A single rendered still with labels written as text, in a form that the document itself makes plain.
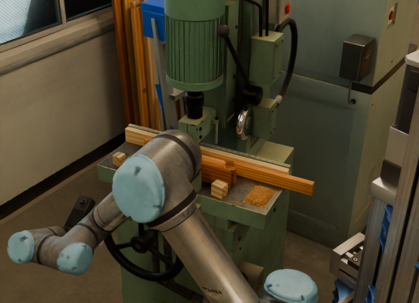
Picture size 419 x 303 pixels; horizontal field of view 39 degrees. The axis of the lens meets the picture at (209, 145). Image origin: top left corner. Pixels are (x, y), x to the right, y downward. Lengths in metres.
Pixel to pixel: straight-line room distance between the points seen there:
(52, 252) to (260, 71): 0.90
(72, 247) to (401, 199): 0.73
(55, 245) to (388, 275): 0.75
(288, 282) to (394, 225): 0.26
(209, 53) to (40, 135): 1.75
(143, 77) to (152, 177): 2.31
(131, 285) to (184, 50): 0.94
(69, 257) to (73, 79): 2.06
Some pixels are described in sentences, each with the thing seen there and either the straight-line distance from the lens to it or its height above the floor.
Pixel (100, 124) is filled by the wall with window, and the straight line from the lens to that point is 3.64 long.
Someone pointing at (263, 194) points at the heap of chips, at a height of 0.92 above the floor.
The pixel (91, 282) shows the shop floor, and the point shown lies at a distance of 2.89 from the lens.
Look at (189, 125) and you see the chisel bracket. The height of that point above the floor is 1.06.
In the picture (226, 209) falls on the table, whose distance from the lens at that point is 1.81.
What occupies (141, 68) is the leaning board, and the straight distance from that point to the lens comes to 3.35.
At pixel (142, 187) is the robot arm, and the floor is 1.34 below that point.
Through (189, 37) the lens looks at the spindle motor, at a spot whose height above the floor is 1.37.
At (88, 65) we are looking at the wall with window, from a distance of 3.44.
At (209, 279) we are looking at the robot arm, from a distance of 1.18.
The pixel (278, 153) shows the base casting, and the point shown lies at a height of 0.80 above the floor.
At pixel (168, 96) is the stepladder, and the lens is 2.79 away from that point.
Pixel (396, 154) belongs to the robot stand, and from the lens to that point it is 1.29.
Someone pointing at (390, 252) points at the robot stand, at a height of 1.16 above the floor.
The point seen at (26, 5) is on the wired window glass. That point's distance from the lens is 3.16.
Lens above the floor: 1.96
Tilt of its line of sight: 31 degrees down
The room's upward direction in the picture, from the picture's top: 1 degrees clockwise
